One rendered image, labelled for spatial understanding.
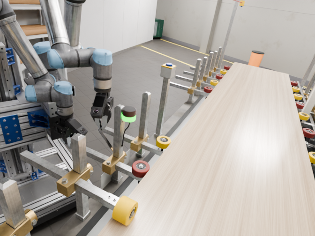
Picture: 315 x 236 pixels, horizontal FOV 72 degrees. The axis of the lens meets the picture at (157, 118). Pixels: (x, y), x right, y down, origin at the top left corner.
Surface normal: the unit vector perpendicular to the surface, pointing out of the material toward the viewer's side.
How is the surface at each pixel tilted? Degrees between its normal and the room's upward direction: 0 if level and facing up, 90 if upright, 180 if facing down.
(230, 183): 0
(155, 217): 0
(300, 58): 90
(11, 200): 90
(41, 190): 0
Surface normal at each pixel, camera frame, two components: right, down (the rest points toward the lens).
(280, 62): -0.75, 0.23
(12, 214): 0.89, 0.31
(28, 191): 0.13, -0.86
